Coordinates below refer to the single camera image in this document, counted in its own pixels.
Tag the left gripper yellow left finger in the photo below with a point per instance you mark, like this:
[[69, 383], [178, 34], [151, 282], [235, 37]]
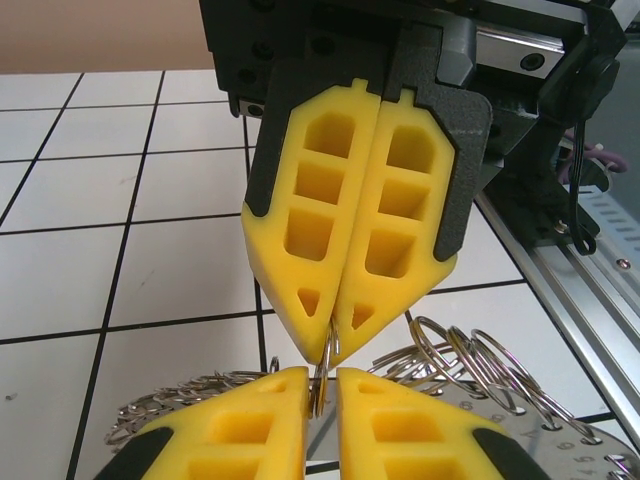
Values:
[[225, 440]]

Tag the metal key plate with rings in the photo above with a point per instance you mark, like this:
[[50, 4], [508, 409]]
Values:
[[505, 415]]

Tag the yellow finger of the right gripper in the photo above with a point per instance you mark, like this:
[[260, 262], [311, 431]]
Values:
[[370, 200], [350, 165]]

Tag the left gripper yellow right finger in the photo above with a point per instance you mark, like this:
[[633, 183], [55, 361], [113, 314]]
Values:
[[425, 440]]

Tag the aluminium mounting rail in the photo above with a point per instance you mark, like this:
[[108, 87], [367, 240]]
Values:
[[590, 310]]

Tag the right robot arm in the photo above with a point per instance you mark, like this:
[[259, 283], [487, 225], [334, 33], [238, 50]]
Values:
[[530, 200]]

